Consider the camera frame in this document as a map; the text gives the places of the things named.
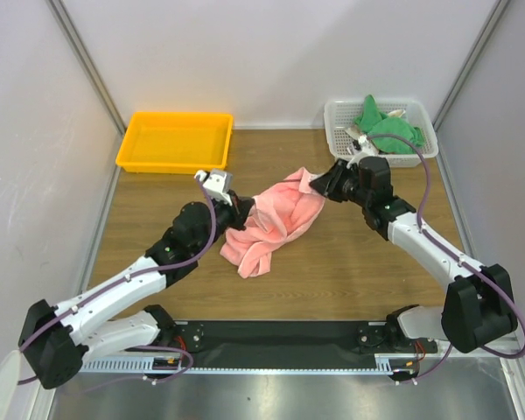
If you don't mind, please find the pink towel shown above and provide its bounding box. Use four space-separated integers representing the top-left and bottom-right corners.
220 167 325 278

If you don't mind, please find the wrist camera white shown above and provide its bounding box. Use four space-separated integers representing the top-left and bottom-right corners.
194 169 233 206
346 135 379 167

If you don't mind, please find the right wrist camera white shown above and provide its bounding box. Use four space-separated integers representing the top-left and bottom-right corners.
346 135 379 167

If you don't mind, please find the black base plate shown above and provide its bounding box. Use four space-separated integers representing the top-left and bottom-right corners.
175 320 438 371

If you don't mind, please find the corner aluminium post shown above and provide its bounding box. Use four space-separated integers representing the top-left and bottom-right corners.
432 0 513 130
45 0 127 136

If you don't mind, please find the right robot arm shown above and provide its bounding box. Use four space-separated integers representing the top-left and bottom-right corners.
310 157 518 353

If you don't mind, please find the yellow plastic tray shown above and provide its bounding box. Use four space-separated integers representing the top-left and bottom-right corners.
115 111 234 175

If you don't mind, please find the left corner aluminium post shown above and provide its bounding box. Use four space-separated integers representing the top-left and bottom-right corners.
45 0 127 136

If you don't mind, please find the white cable duct left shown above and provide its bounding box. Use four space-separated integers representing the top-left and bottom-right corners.
80 356 187 375

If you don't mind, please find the white patterned towel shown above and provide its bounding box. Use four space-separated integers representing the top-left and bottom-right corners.
343 108 409 156

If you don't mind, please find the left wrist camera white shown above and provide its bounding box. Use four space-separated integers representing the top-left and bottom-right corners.
194 169 233 206

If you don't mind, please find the green towel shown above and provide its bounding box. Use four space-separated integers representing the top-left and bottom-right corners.
353 94 425 155

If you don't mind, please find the white plastic basket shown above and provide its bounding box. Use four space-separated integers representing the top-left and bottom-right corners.
324 94 438 167

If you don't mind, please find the white cable duct right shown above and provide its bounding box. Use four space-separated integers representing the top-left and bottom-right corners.
374 353 420 375

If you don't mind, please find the white cable duct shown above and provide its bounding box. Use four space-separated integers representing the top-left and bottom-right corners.
80 356 187 375
374 353 420 375

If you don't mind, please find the right corner aluminium post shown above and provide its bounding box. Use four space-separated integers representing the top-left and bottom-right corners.
432 0 513 130

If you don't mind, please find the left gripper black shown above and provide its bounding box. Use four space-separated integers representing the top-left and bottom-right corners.
193 190 254 257

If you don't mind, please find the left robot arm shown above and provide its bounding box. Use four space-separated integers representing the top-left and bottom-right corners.
18 195 255 389

